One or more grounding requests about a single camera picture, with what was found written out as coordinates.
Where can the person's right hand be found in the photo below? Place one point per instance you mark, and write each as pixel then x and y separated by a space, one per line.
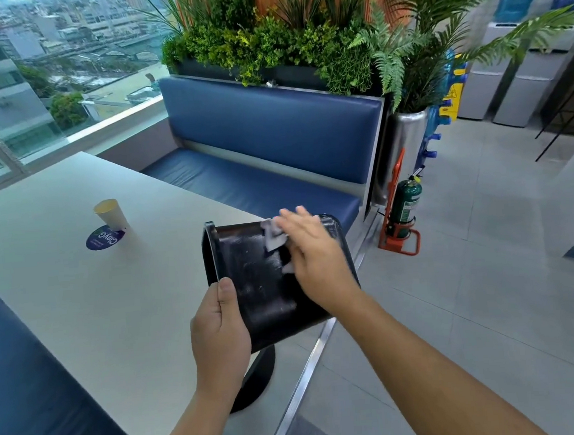
pixel 320 266

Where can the person's left hand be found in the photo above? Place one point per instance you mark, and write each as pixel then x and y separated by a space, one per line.
pixel 217 344

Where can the person's right fingers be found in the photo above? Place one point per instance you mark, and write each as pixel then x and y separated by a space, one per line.
pixel 302 223

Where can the person's left thumb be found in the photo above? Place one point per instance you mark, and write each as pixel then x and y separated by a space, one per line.
pixel 226 299

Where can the grey wipe cloth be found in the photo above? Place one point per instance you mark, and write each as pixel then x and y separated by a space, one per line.
pixel 272 238

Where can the black plastic tray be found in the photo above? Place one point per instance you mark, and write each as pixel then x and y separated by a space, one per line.
pixel 257 281

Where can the person's right forearm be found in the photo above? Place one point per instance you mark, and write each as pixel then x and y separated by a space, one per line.
pixel 429 387

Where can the person's left forearm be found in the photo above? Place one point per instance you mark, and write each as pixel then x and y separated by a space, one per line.
pixel 199 430

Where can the black round table base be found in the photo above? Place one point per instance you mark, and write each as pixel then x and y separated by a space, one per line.
pixel 257 375

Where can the blue padded booth bench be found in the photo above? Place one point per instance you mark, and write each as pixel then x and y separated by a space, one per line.
pixel 270 132

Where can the orange extinguisher stand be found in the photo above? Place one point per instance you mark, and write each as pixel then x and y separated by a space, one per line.
pixel 399 245

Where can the green fire extinguisher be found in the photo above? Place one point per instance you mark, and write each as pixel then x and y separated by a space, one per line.
pixel 406 205

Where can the silver metal plant pot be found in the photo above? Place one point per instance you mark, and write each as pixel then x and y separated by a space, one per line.
pixel 403 151

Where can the round blue table sticker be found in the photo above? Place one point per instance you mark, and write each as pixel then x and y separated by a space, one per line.
pixel 101 239

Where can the beige paper cup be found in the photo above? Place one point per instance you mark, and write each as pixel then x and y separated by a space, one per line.
pixel 111 215

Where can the row of blue water jugs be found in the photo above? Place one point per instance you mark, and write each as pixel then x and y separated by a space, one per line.
pixel 434 134

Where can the black planter box with greenery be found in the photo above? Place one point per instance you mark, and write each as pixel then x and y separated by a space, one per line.
pixel 273 47

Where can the yellow wet floor sign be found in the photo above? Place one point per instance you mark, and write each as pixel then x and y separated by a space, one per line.
pixel 453 95

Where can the dark blue bench seat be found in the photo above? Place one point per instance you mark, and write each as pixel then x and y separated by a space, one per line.
pixel 38 393

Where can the grey water dispenser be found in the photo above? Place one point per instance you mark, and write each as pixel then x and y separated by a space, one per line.
pixel 530 91
pixel 480 85

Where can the tall green palm plant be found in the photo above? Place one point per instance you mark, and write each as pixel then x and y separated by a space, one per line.
pixel 426 30

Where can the large glass window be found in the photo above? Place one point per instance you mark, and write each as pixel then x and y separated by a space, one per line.
pixel 47 70

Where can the black metal frame stool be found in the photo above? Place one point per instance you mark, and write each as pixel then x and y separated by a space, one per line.
pixel 568 108

